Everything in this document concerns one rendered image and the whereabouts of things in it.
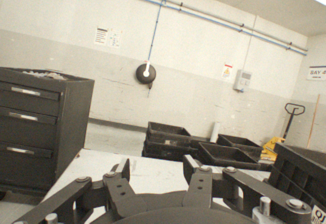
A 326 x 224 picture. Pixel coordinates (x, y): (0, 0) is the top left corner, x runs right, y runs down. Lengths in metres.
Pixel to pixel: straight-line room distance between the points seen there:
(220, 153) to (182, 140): 0.36
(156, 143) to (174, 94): 1.80
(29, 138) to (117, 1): 2.66
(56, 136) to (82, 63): 2.18
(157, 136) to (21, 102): 0.99
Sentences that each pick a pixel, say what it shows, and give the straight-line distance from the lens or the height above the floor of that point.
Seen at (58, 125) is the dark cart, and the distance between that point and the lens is 1.11.
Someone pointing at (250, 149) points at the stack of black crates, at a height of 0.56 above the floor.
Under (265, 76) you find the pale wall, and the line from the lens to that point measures 4.05.
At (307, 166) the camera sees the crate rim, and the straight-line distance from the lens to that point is 0.42.
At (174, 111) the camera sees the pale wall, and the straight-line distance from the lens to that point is 3.16.
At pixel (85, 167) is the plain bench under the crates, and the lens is 0.59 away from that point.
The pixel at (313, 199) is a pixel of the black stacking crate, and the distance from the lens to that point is 0.42.
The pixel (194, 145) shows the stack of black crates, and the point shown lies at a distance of 1.86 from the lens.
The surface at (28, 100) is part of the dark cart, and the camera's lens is 1.18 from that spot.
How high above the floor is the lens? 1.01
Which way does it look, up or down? 7 degrees down
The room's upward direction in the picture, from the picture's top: 13 degrees clockwise
